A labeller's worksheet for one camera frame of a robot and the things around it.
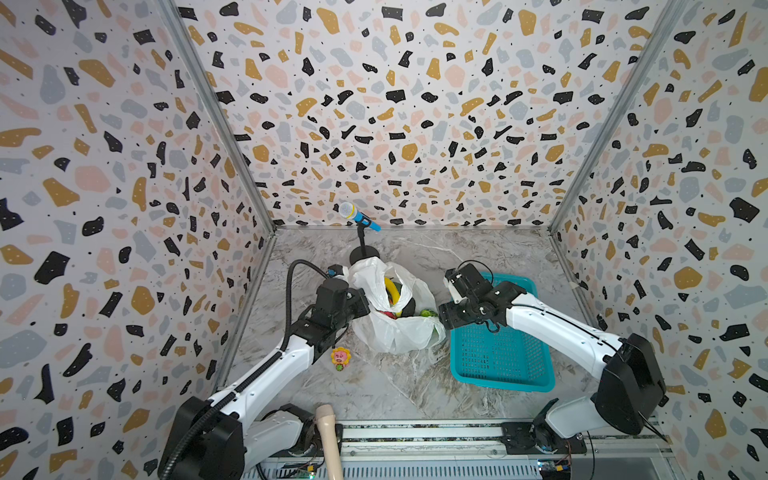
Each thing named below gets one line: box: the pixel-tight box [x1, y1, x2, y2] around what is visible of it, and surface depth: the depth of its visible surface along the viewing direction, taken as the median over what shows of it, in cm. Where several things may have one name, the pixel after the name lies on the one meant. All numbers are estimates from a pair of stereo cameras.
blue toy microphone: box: [339, 202, 382, 232], surface depth 94 cm
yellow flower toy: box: [330, 346, 352, 372], surface depth 85 cm
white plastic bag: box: [347, 257, 446, 355], surface depth 82 cm
